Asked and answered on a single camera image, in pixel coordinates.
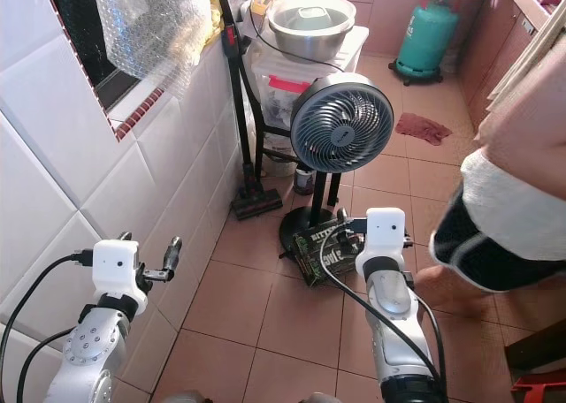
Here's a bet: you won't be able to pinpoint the dark printed cardboard box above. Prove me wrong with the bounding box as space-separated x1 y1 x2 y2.
290 217 359 288

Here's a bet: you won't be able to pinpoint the small dark jar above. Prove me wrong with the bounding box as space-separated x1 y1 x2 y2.
292 164 317 197

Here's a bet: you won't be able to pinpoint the grey standing fan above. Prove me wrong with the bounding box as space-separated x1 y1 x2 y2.
277 72 396 254

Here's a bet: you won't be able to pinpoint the black metal rack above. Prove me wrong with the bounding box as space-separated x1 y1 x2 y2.
243 54 337 170

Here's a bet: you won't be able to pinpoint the red floor rag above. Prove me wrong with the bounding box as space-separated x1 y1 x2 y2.
396 112 454 148

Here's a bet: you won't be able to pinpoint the white plastic storage box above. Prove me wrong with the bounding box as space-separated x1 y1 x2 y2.
248 25 371 148

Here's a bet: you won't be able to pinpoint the black stick vacuum cleaner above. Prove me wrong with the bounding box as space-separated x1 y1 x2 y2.
217 0 273 222

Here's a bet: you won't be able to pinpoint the person in white shirt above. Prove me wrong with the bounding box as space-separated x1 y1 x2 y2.
416 58 566 320

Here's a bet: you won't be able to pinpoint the large steel basin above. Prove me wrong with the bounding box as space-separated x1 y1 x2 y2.
265 0 360 65

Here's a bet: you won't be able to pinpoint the green gas cylinder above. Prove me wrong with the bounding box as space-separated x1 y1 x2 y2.
389 0 463 87

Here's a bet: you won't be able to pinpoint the pale bowl inside basin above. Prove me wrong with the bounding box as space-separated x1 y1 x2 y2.
290 6 337 29

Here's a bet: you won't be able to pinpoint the dark wooden furniture piece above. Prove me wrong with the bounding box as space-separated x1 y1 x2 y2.
504 319 566 373

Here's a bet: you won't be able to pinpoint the yellowish bag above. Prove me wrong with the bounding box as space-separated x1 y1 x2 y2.
249 0 288 17

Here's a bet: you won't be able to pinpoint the clear bubble wrap sheet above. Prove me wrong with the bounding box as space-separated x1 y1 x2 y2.
93 0 218 81

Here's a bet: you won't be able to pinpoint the pink kitchen cabinet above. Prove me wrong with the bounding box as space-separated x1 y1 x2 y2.
460 0 566 103

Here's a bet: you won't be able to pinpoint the dark window opening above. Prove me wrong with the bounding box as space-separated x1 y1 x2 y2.
44 0 142 112

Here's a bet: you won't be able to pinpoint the red plastic stool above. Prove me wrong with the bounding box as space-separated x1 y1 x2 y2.
511 372 566 403

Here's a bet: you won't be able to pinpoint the beige leaning boards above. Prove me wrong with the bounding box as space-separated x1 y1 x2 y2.
486 0 566 112

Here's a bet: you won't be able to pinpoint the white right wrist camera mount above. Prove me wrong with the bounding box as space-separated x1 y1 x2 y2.
354 207 410 278

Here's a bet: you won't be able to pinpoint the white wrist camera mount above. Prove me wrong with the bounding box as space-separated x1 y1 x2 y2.
93 238 150 312
354 207 410 278

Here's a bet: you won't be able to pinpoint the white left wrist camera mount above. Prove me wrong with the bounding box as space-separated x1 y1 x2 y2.
93 238 150 312

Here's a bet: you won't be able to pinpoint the long black left arm cable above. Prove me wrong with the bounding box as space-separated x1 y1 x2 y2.
0 251 98 403

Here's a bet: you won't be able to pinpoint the short black left arm cable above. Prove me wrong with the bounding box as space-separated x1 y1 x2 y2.
18 326 76 403

